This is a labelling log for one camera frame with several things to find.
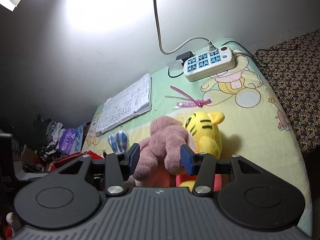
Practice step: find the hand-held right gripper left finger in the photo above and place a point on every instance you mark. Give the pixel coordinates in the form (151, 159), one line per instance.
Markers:
(135, 155)

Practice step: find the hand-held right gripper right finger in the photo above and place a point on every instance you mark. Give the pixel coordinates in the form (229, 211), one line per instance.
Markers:
(186, 161)

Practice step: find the white rabbit plush toy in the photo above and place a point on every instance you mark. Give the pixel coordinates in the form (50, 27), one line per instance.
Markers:
(120, 141)

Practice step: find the pink plush toy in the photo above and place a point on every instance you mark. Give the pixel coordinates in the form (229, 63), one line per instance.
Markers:
(165, 140)

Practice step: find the yellow tiger plush toy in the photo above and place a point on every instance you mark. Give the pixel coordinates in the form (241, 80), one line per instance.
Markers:
(205, 135)

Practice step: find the red cardboard box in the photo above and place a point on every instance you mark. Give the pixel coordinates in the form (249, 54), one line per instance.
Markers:
(95, 154)

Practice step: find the black white striped cloth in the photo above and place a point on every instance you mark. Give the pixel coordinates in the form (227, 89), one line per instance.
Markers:
(47, 151)

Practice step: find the dark green garment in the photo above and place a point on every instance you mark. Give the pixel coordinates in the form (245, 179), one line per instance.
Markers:
(41, 127)

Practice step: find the open handwritten notebook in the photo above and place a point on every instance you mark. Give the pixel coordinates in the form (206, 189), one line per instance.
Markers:
(125, 102)

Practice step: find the white patterned garment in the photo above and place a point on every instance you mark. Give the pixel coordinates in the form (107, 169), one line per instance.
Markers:
(55, 131)

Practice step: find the pink plastic ribbon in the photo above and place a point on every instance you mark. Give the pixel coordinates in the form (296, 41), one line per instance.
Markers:
(197, 102)

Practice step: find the purple tissue pack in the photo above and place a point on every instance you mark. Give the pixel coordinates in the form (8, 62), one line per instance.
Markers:
(66, 140)

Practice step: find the white power strip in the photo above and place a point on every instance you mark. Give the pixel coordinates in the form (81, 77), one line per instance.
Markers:
(207, 65)

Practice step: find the black power adapter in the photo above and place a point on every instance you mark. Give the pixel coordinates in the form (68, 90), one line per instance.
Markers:
(186, 56)

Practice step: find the brown patterned blanket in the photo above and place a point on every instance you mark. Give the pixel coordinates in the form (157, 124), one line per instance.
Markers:
(295, 85)

